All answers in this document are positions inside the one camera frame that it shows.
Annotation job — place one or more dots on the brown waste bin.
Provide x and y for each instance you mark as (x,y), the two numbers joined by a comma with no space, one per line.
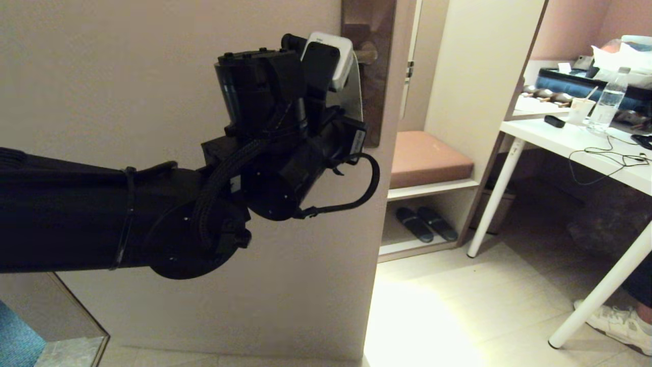
(501,209)

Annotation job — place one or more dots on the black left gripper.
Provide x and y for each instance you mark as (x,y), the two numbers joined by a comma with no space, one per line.
(300,173)

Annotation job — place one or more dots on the dark slipper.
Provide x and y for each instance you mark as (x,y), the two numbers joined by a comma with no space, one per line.
(438,223)
(413,224)

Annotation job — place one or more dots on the white paper sheet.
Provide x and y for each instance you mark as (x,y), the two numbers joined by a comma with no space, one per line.
(535,106)

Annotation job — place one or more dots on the beige room door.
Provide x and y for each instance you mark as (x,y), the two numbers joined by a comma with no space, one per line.
(102,76)

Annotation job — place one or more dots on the person leg in dark trousers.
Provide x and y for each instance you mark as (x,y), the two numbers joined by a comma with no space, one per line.
(642,290)

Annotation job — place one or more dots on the small white card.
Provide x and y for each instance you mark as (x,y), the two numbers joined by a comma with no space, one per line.
(564,69)

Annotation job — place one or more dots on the dark blue tray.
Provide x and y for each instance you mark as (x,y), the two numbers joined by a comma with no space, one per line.
(565,86)

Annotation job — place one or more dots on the white table with round legs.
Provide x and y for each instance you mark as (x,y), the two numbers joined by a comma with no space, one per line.
(560,140)

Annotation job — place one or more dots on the black flat device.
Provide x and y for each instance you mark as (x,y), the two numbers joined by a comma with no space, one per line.
(642,141)

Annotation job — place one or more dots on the brown door lock plate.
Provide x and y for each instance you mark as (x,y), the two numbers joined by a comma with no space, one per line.
(374,20)

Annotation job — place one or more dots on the small black case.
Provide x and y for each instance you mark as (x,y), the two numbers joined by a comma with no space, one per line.
(554,122)

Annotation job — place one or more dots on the cream wardrobe bench unit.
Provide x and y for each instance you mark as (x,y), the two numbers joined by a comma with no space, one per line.
(479,76)

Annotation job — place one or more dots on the brown bench cushion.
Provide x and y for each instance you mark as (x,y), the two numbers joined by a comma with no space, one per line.
(433,160)

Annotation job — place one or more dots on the blue do-not-disturb door sign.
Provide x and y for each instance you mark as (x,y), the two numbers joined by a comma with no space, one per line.
(351,102)

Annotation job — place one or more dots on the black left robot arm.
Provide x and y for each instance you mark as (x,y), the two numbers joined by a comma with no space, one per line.
(61,219)

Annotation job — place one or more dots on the white paper cup with stick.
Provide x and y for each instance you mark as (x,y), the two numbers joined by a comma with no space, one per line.
(579,112)

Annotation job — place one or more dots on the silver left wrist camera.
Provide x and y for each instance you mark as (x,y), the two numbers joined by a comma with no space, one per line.
(342,61)

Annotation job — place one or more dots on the white plastic bag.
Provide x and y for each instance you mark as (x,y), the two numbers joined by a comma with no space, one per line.
(611,58)

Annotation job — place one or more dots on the clear plastic water bottle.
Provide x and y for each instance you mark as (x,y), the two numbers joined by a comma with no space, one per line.
(608,107)

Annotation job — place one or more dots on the white sneaker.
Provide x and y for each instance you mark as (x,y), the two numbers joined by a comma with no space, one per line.
(616,323)

